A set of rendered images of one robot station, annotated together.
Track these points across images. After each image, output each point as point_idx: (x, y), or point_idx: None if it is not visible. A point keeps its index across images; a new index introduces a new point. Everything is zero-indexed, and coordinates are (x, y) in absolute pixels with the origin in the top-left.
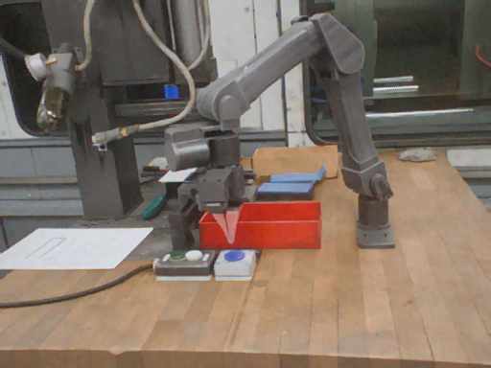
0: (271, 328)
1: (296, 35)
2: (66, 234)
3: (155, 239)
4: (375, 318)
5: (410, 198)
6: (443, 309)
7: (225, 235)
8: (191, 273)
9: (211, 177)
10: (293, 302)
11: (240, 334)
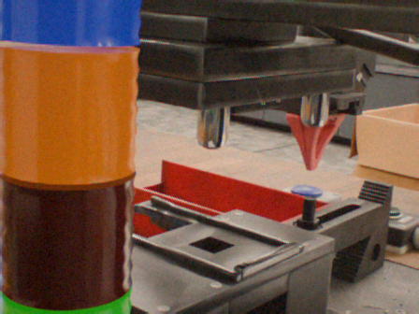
0: (318, 178)
1: None
2: None
3: (410, 309)
4: (226, 162)
5: None
6: (168, 152)
7: (323, 152)
8: None
9: (357, 48)
10: (275, 182)
11: (350, 181)
